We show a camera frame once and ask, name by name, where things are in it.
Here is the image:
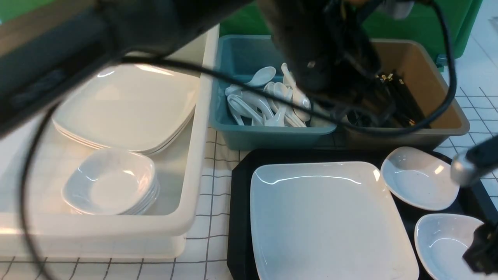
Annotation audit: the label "left black camera cable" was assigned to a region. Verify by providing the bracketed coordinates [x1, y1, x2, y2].
[19, 0, 457, 280]

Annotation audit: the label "brown plastic bin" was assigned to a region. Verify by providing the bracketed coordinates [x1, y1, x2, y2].
[344, 39, 470, 151]

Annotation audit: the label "green backdrop cloth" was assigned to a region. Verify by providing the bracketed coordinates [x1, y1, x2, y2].
[0, 0, 482, 58]

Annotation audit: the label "stacked white small bowls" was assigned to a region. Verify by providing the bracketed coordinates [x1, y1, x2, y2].
[61, 148, 160, 215]

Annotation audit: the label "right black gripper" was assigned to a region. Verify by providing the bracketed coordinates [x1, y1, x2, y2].
[463, 224, 498, 275]

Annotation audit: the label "white rectangular rice plate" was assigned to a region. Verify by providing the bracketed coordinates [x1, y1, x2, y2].
[250, 161, 419, 280]

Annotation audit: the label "white grid tablecloth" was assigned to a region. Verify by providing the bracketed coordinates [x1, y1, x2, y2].
[0, 35, 498, 280]

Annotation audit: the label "white spoons in teal bin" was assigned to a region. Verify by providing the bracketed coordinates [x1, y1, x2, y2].
[224, 63, 311, 128]

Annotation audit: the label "large white plastic bin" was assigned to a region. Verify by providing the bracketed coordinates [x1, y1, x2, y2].
[0, 23, 220, 261]

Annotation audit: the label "white bowl upper right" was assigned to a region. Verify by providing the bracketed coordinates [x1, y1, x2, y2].
[381, 147, 459, 211]

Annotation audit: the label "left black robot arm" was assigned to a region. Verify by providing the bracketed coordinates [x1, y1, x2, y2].
[1, 0, 393, 136]

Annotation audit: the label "black serving tray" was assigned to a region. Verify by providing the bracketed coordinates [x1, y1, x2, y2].
[226, 149, 497, 280]

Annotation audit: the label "teal plastic bin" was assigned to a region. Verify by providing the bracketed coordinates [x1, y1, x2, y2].
[209, 34, 336, 151]

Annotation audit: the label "black chopsticks in brown bin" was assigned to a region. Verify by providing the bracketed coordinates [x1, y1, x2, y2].
[346, 72, 431, 129]

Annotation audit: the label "white bowl lower right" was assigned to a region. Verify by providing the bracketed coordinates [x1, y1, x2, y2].
[415, 213, 488, 280]

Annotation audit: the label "binder clip right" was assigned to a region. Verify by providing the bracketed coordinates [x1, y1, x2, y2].
[434, 54, 447, 69]

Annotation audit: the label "stacked white square plates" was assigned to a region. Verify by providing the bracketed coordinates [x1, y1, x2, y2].
[52, 64, 200, 155]

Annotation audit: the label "white bowl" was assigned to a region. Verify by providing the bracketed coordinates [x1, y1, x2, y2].
[415, 213, 488, 280]
[381, 147, 459, 211]

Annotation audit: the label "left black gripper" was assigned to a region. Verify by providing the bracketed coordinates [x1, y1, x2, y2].
[257, 0, 395, 117]

